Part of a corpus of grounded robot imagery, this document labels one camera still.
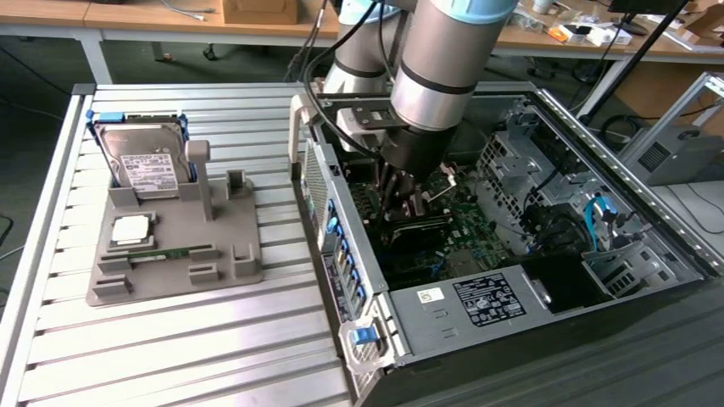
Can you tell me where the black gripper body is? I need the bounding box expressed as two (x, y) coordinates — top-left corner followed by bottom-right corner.
(377, 125), (457, 179)

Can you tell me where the graphics card with metal bracket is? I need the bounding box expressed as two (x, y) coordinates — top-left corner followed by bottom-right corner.
(363, 211), (453, 262)

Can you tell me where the metal socket cover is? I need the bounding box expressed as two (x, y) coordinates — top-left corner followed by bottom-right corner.
(435, 163), (459, 190)

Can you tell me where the green motherboard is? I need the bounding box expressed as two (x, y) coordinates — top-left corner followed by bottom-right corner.
(343, 169), (513, 290)

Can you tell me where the grey perforated disk bay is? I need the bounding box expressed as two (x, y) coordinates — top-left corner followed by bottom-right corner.
(473, 105), (573, 207)

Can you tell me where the open PC case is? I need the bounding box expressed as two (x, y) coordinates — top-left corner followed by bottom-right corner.
(287, 86), (713, 407)

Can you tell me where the silver chipset heat sink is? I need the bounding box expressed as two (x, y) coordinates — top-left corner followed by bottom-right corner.
(449, 249), (482, 273)

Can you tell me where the grey power supply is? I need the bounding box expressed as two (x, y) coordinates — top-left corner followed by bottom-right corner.
(386, 265), (554, 371)

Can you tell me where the wooden desk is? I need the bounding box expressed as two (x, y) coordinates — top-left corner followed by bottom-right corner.
(0, 0), (339, 86)
(490, 0), (724, 124)

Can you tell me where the orange and white box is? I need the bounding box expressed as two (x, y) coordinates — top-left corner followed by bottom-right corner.
(547, 23), (593, 44)

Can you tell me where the cardboard box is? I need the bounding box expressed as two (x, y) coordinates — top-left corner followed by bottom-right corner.
(681, 0), (724, 47)
(221, 0), (299, 25)

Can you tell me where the black stand pole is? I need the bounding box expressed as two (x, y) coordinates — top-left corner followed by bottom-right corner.
(574, 0), (695, 125)

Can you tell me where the green RAM stick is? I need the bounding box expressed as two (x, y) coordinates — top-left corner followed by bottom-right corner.
(123, 247), (194, 260)

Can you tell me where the grey parts rack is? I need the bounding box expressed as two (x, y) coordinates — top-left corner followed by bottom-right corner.
(83, 139), (265, 307)

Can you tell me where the grey computer box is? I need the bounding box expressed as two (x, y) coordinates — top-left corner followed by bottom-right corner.
(617, 125), (724, 187)

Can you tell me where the hard disk in blue caddy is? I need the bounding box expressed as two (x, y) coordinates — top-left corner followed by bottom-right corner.
(83, 109), (191, 201)

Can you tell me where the black monitor stand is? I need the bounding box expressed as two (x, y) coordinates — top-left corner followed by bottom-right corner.
(607, 0), (689, 36)

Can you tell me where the silver CPU chip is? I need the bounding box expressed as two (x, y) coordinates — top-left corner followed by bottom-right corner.
(109, 215), (153, 247)

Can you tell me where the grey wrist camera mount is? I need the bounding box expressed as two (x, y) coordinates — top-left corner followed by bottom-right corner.
(335, 105), (409, 150)

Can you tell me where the black wire bundle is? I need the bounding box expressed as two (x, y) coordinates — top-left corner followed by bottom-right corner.
(518, 202), (593, 258)

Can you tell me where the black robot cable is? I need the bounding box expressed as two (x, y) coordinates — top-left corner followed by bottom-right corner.
(285, 0), (409, 156)

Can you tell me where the light blue wire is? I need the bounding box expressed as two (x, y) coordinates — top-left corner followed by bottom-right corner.
(583, 193), (622, 254)

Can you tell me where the grey metal bay bracket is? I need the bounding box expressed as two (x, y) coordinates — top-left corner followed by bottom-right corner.
(579, 240), (690, 300)

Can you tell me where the grey wire on desk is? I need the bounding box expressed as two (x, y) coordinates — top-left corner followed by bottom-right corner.
(159, 0), (219, 21)

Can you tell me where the aluminium frame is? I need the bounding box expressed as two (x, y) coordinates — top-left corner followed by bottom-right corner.
(658, 70), (724, 141)

